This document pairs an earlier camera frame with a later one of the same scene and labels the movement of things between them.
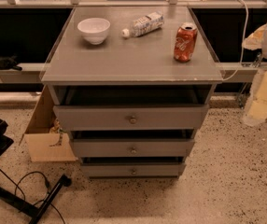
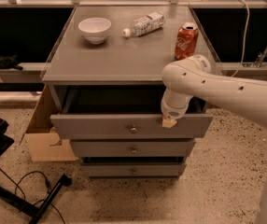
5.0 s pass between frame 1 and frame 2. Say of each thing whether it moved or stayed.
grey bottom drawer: stayed
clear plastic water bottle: stayed
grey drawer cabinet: stayed
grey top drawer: moved
